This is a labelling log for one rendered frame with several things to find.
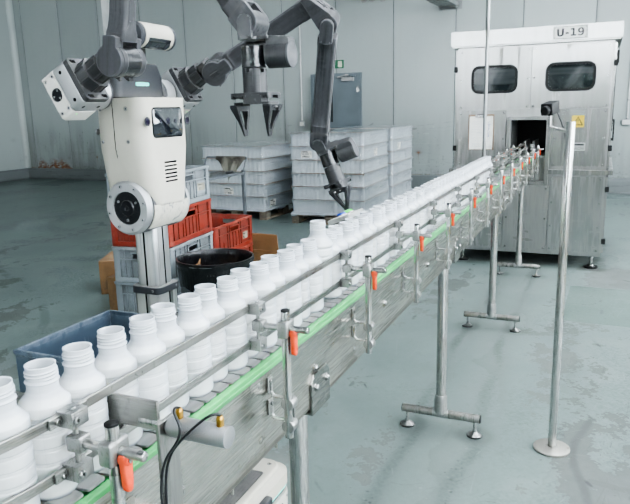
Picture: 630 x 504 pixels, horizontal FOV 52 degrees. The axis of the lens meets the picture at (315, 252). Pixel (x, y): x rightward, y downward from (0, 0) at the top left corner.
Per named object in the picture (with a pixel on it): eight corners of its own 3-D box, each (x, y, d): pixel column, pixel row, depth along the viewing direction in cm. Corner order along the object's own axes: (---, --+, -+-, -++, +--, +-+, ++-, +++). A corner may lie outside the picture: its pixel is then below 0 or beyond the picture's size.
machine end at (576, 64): (605, 271, 570) (624, 20, 525) (446, 260, 625) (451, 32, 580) (605, 237, 713) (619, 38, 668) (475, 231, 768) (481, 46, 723)
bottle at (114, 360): (151, 434, 93) (142, 325, 90) (125, 454, 88) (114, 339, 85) (117, 427, 96) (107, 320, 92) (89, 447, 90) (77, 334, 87)
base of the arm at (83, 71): (107, 102, 173) (85, 62, 173) (127, 85, 169) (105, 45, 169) (83, 102, 165) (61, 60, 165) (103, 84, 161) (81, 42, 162)
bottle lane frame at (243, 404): (107, 629, 82) (93, 503, 78) (32, 602, 86) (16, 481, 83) (518, 193, 475) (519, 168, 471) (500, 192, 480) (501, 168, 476)
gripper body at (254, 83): (269, 100, 147) (267, 66, 145) (230, 101, 151) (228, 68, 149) (281, 100, 153) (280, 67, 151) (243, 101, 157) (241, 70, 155)
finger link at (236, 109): (257, 136, 150) (255, 95, 148) (230, 137, 152) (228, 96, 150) (271, 135, 156) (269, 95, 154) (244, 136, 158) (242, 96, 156)
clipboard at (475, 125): (493, 150, 588) (494, 113, 581) (467, 150, 597) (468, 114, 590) (493, 150, 591) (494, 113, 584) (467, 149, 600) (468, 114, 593)
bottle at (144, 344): (141, 412, 100) (132, 310, 97) (177, 415, 99) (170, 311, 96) (122, 430, 95) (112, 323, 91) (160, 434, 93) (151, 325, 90)
